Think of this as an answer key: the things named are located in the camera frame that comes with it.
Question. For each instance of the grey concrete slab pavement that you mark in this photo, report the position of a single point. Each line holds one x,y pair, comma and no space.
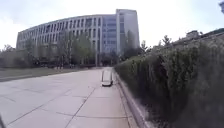
63,100

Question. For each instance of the long green hedge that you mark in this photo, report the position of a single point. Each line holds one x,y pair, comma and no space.
173,83

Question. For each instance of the large curved grey building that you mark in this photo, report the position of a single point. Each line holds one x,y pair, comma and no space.
100,31

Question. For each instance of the building behind hedge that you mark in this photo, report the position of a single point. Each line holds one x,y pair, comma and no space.
196,36

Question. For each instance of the row of trees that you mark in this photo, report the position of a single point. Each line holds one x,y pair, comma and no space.
66,50

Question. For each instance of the small delivery robot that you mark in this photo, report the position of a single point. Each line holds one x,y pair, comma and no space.
107,77

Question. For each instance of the grass strip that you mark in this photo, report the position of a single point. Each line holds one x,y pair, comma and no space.
30,72

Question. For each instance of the grey stone kerb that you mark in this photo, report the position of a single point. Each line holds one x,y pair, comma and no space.
133,106

